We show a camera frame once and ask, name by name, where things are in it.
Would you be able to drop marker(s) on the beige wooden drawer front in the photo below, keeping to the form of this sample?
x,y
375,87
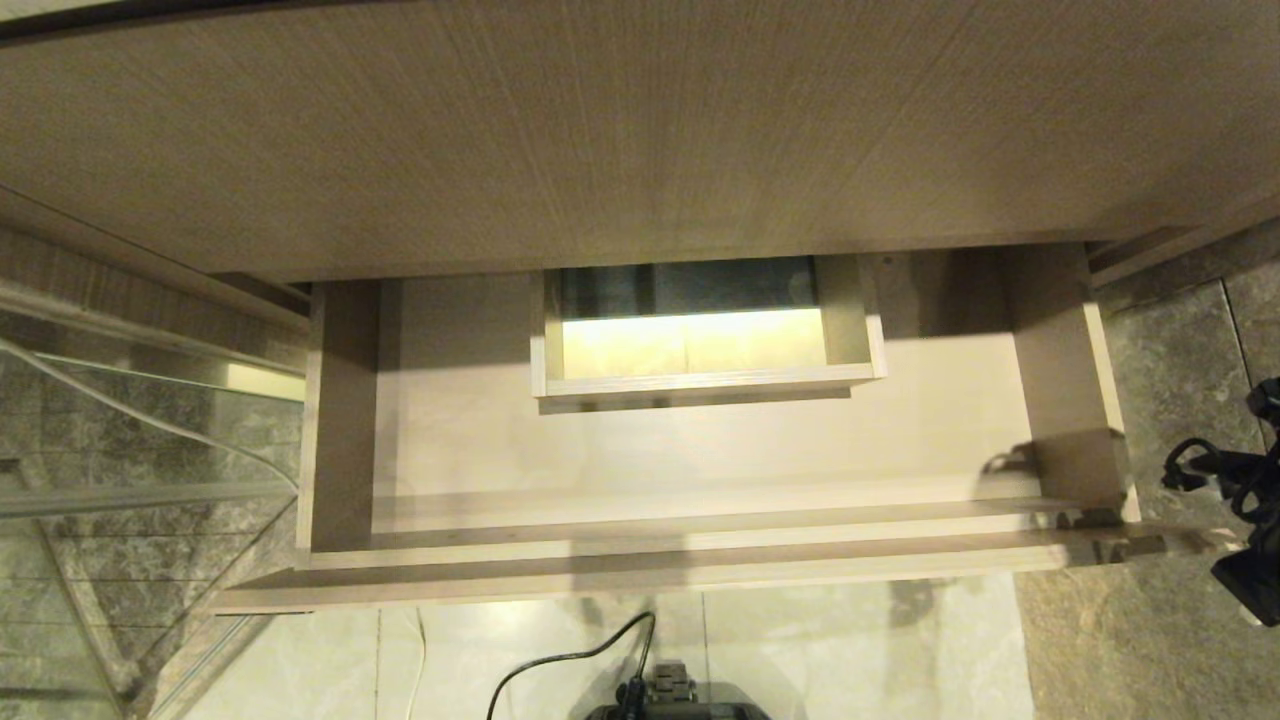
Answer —
x,y
700,450

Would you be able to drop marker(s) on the framed glass shower door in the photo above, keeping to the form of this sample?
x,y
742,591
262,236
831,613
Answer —
x,y
100,550

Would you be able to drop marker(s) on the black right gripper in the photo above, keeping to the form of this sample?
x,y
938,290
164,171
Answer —
x,y
1265,535

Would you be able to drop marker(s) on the beige wooden vanity cabinet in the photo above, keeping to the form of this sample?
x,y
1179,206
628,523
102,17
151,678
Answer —
x,y
600,120

